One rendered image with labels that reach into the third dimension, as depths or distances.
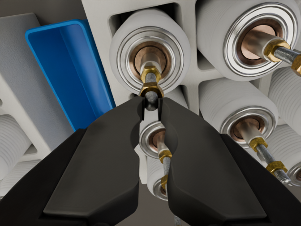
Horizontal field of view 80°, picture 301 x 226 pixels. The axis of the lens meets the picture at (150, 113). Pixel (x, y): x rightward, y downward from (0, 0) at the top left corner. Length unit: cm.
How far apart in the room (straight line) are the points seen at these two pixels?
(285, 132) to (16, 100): 48
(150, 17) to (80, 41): 30
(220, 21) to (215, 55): 3
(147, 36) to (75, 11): 30
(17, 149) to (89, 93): 22
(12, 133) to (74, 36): 24
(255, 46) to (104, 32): 19
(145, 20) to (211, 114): 16
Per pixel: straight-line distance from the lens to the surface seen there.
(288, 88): 35
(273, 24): 24
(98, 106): 54
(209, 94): 31
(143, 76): 17
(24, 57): 43
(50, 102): 46
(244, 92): 28
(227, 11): 23
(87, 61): 49
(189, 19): 28
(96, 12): 28
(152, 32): 20
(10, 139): 41
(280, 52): 20
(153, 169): 34
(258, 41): 22
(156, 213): 97
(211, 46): 23
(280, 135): 42
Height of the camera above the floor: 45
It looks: 57 degrees down
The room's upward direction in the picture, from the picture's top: 179 degrees clockwise
